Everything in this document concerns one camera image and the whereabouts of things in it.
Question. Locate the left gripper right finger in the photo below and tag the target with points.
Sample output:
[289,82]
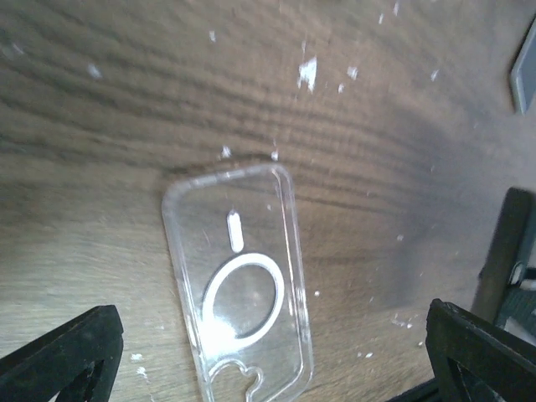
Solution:
[473,360]

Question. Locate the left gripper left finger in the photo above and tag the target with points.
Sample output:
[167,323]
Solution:
[77,361]

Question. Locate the teal-edged black phone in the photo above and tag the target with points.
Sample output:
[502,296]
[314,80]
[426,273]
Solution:
[522,74]

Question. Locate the clear phone case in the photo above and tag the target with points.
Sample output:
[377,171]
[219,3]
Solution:
[233,239]

